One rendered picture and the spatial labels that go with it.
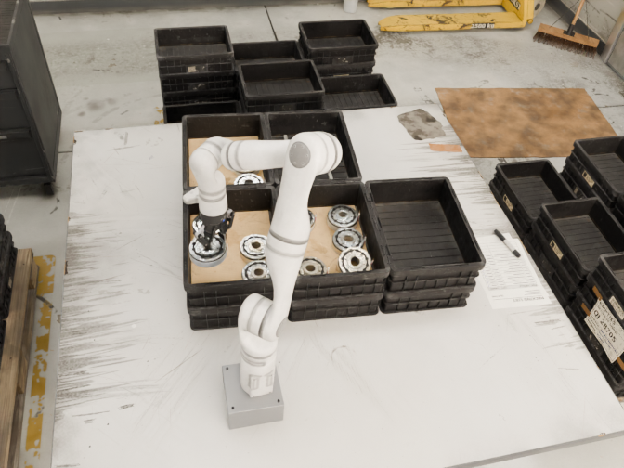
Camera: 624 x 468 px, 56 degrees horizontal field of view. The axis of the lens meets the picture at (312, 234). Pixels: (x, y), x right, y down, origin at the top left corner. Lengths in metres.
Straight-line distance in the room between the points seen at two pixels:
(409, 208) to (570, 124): 2.36
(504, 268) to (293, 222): 1.08
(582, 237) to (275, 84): 1.69
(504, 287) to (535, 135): 2.10
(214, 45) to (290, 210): 2.37
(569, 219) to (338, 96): 1.37
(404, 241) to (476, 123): 2.16
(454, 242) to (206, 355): 0.88
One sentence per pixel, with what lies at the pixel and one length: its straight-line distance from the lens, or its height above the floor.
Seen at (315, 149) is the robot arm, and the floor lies 1.49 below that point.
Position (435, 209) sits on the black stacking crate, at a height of 0.83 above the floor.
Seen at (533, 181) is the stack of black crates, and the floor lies 0.27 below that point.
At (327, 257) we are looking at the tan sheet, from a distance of 1.88.
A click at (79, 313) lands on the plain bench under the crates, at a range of 1.98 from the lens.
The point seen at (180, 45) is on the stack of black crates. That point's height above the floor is 0.49.
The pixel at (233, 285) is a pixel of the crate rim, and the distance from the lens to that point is 1.68.
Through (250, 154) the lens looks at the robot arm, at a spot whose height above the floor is 1.39.
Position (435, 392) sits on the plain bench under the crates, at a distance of 1.83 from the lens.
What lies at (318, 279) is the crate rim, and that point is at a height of 0.93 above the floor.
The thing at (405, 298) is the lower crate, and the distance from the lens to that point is 1.90.
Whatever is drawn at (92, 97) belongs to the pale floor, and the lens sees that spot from 4.08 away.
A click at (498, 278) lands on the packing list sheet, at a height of 0.70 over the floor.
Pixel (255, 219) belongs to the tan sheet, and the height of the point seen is 0.83.
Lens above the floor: 2.26
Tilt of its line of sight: 47 degrees down
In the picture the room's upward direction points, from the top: 6 degrees clockwise
